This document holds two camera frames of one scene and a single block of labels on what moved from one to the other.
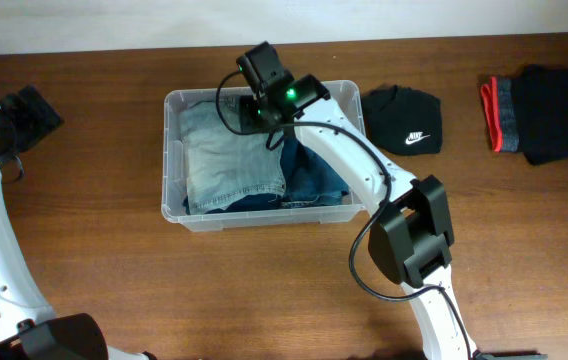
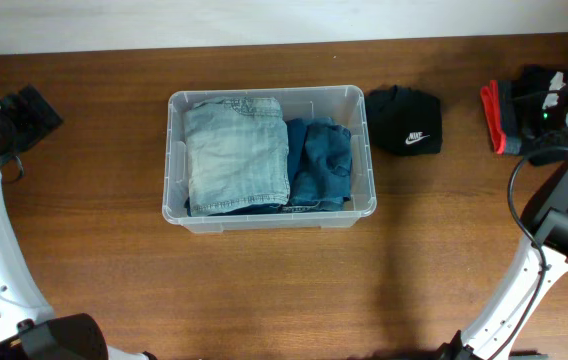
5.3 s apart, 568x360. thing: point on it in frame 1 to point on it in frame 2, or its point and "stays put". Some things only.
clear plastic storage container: [218, 168] stays put
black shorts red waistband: [544, 114] stays put
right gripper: [251, 119] to [539, 131]
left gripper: [34, 117] stays put
